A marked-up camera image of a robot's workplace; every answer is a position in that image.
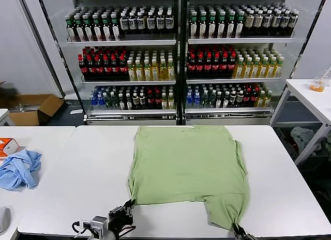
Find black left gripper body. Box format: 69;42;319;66
108;206;134;232

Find beige label dark drink bottle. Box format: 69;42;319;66
245;9;254;35
253;9;263;35

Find light green shirt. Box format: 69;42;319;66
126;125;251;231

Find plastic cup with orange liquid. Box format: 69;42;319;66
309;68;331;92

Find white side table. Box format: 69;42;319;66
268;78;331;166

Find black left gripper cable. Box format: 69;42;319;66
117;224;137;237

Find white cooler shelf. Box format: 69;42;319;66
67;39;178;47
80;79;177;85
185;107;274;114
186;77;282;84
187;37;295;44
86;109;178;116

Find crumpled light blue shirt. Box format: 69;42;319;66
0;149;42;191

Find small white table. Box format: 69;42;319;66
0;109;11;126

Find blue label dark drink bottle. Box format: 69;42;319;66
280;9;290;35
128;11;138;35
146;11;156;35
164;10;174;35
271;9;281;35
289;9;299;35
156;10;166;35
262;9;272;35
137;11;146;35
120;12;129;35

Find orange and white box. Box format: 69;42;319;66
0;138;21;158

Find dark brown bundle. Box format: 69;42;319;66
0;82;19;109

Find grey metal rods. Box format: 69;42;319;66
15;102;39;113

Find green cap tea bottle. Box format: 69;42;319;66
101;13;111;41
207;11;217;39
66;14;76;42
226;11;236;39
234;11;245;38
189;12;199;39
83;14;93;42
198;11;208;39
74;14;84;42
92;13;102;41
110;13;121;41
217;11;227;39

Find open cardboard box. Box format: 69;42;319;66
6;94;65;126

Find glass beverage cooler cabinet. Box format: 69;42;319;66
35;0;182;126
180;0;329;126

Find crumpled grey cloth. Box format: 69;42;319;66
290;126;323;157

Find grey rounded device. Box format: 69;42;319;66
0;206;11;233

